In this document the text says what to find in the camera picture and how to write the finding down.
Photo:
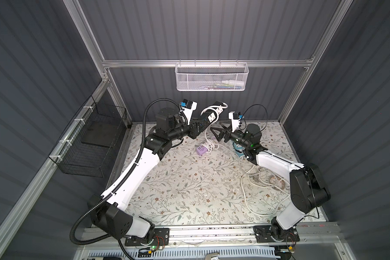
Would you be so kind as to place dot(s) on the purple power strip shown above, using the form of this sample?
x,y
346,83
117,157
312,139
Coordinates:
x,y
202,150

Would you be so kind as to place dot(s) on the black power strip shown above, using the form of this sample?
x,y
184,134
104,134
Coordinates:
x,y
210,115

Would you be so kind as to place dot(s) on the white wire wall basket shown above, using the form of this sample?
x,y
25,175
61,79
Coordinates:
x,y
190,76

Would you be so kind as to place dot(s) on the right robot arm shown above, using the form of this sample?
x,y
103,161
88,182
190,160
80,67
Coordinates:
x,y
308,190

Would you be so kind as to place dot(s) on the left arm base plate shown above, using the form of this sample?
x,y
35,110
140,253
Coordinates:
x,y
155,237

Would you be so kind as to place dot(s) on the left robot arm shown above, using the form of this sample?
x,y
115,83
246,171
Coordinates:
x,y
110,213

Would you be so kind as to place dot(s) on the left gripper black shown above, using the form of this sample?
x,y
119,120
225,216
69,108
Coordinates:
x,y
193,128

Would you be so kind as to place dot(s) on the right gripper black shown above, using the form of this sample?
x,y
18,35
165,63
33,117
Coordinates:
x,y
228,135

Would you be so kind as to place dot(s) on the teal power strip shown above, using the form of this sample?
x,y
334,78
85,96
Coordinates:
x,y
239,150

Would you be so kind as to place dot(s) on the black wire wall basket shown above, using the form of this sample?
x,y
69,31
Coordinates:
x,y
80,159

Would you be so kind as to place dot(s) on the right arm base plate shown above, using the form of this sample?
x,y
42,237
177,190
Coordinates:
x,y
270,233

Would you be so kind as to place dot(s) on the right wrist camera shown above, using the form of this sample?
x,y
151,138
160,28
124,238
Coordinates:
x,y
235,118

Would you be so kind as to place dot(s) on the black pad in black basket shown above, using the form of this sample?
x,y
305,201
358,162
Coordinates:
x,y
100,134

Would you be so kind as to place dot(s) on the clear tape roll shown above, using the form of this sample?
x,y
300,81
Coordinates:
x,y
277,183

